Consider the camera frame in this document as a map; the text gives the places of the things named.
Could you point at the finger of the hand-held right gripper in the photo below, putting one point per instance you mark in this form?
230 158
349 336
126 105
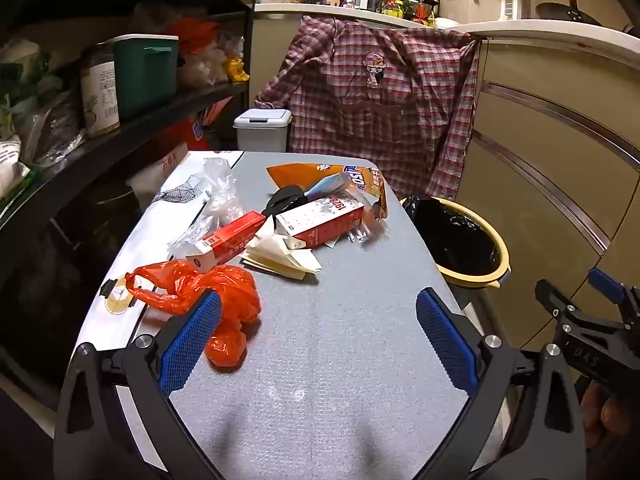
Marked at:
606 282
552 301

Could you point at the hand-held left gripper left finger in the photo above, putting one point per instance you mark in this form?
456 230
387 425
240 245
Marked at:
192 345

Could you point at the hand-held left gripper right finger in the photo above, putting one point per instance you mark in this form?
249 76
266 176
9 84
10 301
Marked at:
445 345

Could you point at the yellow trash bin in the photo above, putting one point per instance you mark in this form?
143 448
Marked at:
502 260

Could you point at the orange plastic bag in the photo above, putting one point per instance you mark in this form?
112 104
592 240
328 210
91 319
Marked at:
232 290

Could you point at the black bin liner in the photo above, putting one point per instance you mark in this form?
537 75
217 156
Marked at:
450 240

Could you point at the small red box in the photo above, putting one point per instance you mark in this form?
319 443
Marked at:
230 237

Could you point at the white paper napkin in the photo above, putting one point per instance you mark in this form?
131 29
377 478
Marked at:
285 259

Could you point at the small clear wrapper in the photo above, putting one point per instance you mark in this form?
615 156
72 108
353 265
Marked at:
365 232

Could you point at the clear plastic bag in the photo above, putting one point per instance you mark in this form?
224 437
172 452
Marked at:
220 195

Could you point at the black wrapper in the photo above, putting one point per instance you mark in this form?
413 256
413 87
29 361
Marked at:
282 199

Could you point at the red white milk carton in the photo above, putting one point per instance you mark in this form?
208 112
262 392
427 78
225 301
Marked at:
325 220

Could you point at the pale blue wrapper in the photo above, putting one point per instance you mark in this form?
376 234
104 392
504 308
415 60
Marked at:
327 185

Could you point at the orange snack packet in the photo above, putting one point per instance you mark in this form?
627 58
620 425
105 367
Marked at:
300 172

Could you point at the person's right hand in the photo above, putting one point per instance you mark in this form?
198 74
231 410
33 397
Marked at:
612 422

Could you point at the grey white table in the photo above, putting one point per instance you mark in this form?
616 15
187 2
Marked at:
330 340

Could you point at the beige kitchen cabinet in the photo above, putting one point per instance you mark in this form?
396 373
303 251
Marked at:
540 125

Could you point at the black shelf rack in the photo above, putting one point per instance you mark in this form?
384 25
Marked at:
100 152

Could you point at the white lidded bin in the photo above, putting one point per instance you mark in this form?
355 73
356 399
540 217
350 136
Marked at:
260 127

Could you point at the red plaid shirt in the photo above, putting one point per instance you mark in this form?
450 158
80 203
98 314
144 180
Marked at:
370 110

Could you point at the labelled tin can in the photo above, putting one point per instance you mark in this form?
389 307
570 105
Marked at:
100 95

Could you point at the green storage box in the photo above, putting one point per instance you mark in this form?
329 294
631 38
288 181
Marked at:
145 77

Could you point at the clear bag of food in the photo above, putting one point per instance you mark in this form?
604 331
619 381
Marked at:
202 67

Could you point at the orange bag on shelf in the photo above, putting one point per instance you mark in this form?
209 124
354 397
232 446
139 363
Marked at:
195 35

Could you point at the white plastic bag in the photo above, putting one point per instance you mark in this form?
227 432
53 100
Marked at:
20 70

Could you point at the black spice rack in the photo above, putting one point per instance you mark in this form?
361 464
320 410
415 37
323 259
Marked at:
407 2

